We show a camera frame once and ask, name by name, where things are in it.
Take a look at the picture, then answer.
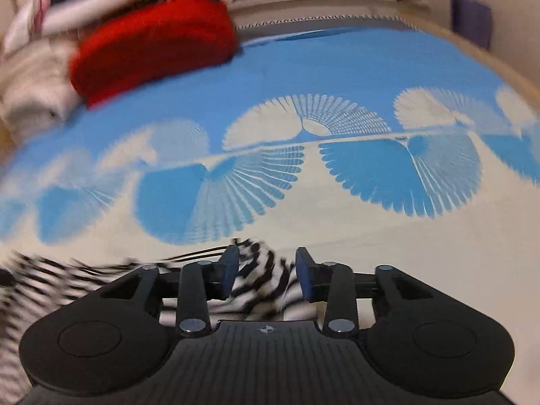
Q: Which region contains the striped and white sweater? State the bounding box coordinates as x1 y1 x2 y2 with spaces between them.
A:
0 238 326 394

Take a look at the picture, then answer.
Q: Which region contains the white and pink garment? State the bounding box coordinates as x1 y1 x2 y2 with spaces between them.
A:
3 0 53 53

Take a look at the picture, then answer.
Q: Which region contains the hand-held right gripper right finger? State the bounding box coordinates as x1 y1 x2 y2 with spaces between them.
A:
295 247 428 339

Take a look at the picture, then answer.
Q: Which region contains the white window sill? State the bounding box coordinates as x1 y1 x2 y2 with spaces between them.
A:
228 0 432 27

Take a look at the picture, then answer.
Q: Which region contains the purple box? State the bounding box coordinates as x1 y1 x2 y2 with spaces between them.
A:
449 0 494 50

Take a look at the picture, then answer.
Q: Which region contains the red folded blanket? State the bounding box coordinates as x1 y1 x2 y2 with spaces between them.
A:
69 0 239 109

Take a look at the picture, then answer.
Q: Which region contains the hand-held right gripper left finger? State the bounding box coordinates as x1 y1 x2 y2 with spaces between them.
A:
100 245 241 339

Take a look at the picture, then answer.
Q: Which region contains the blue fan-print bed sheet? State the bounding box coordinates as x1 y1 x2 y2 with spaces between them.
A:
0 12 540 338

